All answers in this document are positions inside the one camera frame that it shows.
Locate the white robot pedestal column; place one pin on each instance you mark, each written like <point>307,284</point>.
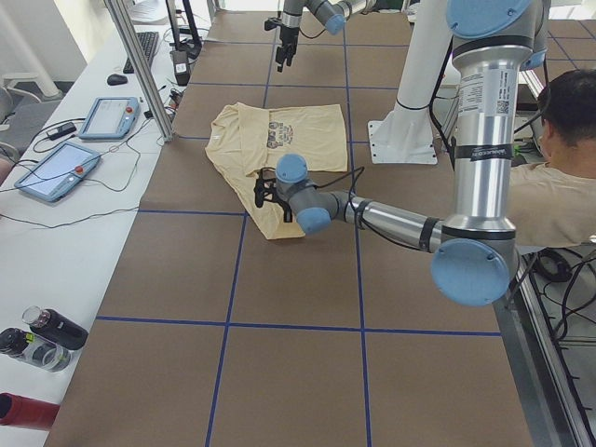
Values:
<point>405,136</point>

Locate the clear water bottle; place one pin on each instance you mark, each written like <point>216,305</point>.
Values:
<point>34,350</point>

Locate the far blue teach pendant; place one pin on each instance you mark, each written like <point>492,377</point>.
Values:
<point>110,118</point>

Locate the red bottle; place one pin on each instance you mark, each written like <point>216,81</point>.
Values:
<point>19,411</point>

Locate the seated person in beige shirt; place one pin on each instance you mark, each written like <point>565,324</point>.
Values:
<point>552,204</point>

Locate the blue teach pendant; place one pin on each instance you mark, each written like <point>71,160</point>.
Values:
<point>59,172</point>
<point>110,118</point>

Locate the black box with label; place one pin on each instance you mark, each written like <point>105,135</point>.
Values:
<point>181,67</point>

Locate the black computer mouse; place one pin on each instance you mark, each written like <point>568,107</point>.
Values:
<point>116,80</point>

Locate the near blue teach pendant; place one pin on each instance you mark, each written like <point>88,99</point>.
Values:
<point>59,172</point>

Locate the black keyboard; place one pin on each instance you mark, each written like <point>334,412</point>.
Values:
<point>148,41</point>

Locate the black water bottle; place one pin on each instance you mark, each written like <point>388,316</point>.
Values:
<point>55,327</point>

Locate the cream long-sleeve printed shirt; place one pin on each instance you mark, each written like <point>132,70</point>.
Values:
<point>245,139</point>

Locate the aluminium frame post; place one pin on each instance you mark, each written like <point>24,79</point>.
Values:
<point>128,36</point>

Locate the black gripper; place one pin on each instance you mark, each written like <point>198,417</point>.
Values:
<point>289,35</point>
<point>284,209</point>

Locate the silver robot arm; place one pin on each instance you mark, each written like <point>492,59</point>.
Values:
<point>332,17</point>
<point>473,250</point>

